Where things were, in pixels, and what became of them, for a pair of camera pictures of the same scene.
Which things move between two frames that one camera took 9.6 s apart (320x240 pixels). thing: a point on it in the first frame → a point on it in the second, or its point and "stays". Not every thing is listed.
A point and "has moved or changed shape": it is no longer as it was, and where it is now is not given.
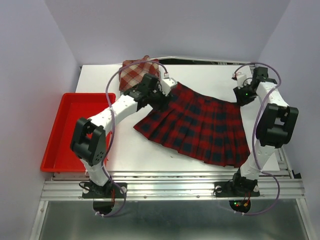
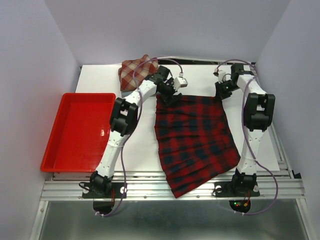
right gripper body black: (244, 95) → (225, 88)
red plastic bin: (59, 157) stays
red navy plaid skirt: (208, 130) has moved or changed shape
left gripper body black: (158, 100) → (168, 88)
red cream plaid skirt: (131, 72) stays
